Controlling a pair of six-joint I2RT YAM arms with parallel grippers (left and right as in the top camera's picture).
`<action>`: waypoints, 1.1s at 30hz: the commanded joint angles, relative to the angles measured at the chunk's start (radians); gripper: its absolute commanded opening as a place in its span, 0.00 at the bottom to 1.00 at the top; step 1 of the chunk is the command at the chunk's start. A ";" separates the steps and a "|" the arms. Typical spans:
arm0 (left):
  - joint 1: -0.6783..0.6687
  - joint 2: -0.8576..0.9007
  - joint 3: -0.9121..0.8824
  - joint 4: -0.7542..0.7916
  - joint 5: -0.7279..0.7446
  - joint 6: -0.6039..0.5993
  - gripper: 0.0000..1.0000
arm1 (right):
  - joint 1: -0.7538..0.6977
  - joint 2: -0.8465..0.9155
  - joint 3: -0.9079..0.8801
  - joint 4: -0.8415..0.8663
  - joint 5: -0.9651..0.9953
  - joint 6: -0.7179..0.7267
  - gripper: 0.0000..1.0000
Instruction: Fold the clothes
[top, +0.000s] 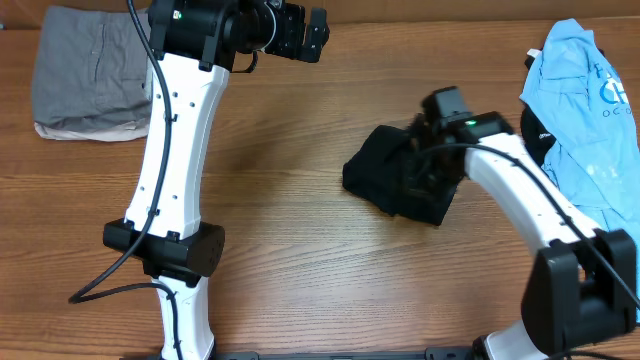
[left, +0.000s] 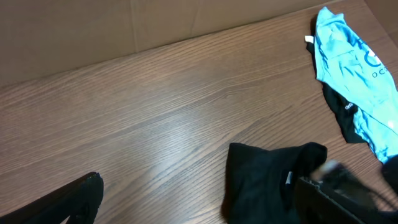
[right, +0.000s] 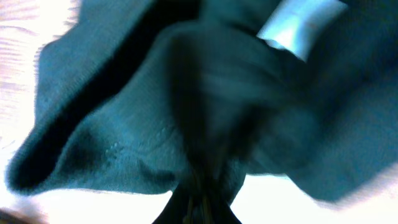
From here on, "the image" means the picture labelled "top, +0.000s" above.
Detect folded grey trousers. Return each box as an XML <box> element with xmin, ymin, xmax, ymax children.
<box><xmin>31</xmin><ymin>6</ymin><xmax>151</xmax><ymax>134</ymax></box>

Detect folded beige garment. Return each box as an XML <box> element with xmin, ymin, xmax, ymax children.
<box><xmin>34</xmin><ymin>122</ymin><xmax>149</xmax><ymax>142</ymax></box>

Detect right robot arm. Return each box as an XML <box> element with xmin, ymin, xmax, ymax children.
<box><xmin>402</xmin><ymin>87</ymin><xmax>639</xmax><ymax>359</ymax></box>

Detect light blue t-shirt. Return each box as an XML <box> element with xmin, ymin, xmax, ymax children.
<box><xmin>519</xmin><ymin>18</ymin><xmax>640</xmax><ymax>321</ymax></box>

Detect black t-shirt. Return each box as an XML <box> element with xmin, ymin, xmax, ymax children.
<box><xmin>342</xmin><ymin>125</ymin><xmax>456</xmax><ymax>226</ymax></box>

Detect black garment under blue shirt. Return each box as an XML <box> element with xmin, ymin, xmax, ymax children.
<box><xmin>520</xmin><ymin>44</ymin><xmax>607</xmax><ymax>164</ymax></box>

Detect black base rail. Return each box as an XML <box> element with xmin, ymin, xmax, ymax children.
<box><xmin>119</xmin><ymin>345</ymin><xmax>565</xmax><ymax>360</ymax></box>

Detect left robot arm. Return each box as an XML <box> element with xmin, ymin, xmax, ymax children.
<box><xmin>103</xmin><ymin>0</ymin><xmax>330</xmax><ymax>359</ymax></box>

